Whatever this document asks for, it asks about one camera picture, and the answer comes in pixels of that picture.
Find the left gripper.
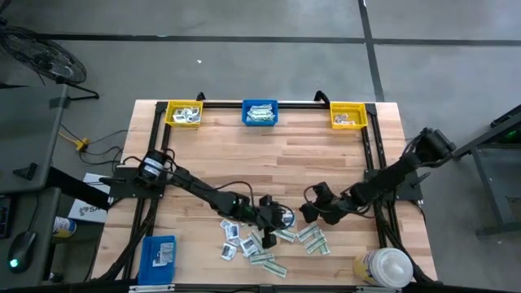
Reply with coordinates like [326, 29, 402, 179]
[254, 203, 295, 250]

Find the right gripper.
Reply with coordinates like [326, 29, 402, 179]
[300, 195, 355, 225]

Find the white lidded wipes canister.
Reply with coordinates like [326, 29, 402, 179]
[352, 248, 414, 291]

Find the yellow plastic basket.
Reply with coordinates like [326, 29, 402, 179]
[164, 100, 204, 129]
[329, 101, 370, 130]

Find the blue plastic basket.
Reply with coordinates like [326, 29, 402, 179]
[137, 234, 177, 286]
[242, 99, 280, 127]

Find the black metal cart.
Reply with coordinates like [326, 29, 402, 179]
[449, 103, 521, 237]

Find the white cardboard box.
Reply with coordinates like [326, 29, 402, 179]
[67, 173, 111, 225]

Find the yellow white can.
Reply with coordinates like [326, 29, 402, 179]
[52, 216, 77, 239]

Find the yellow power plug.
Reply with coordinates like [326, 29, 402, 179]
[59, 129, 90, 151]

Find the black computer mouse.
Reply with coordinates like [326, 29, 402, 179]
[7, 230, 37, 274]

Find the grey desk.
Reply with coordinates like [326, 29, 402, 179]
[0, 83, 68, 286]

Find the black keyboard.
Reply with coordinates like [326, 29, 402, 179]
[0, 197, 11, 239]

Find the black floor fan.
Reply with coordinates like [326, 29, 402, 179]
[0, 18, 100, 101]

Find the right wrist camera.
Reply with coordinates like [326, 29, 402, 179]
[312, 181, 335, 203]

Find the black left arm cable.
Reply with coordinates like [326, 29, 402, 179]
[120, 146, 296, 221]

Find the white frame bracket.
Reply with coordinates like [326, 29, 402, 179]
[355, 286, 402, 293]
[128, 283, 176, 293]

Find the black floor cable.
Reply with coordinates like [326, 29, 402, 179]
[79, 129, 129, 166]

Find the small black bracket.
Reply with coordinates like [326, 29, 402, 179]
[12, 162, 39, 181]

